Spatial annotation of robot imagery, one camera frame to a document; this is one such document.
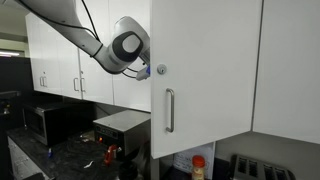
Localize white cabinet door with lock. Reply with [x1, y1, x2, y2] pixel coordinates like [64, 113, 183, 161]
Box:
[149, 0, 264, 160]

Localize grey base cabinet drawers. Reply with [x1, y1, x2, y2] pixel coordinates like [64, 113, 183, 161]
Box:
[6, 135, 46, 180]

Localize stainless steel coffee maker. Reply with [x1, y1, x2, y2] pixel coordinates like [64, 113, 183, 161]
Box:
[92, 109, 161, 180]

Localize handwritten white paper note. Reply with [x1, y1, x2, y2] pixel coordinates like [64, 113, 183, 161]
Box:
[172, 142, 217, 176]

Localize spice jar orange lid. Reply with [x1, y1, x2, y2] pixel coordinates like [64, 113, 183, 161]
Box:
[191, 154, 207, 180]

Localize black coffee carafe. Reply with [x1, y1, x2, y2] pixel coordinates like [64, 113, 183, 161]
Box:
[118, 159, 140, 180]

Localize black microwave oven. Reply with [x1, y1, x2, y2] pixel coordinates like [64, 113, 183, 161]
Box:
[21, 101, 96, 147]

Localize silver toaster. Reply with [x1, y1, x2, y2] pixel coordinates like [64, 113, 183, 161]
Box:
[229, 153, 298, 180]

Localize ceiling light strip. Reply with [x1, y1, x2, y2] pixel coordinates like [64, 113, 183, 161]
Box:
[0, 50, 21, 58]

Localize white wrist camera blue mount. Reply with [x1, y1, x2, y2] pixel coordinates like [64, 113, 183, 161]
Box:
[135, 64, 152, 82]

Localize black camera cable loop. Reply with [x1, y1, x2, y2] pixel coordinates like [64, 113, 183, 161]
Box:
[120, 65, 140, 80]

